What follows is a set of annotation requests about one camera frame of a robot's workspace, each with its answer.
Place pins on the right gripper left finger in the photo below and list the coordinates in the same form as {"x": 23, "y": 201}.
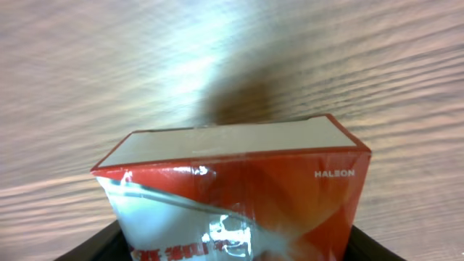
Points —
{"x": 107, "y": 245}

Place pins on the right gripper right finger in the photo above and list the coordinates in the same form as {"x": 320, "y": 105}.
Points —
{"x": 361, "y": 247}

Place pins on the red small box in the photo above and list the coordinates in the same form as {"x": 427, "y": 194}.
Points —
{"x": 264, "y": 191}

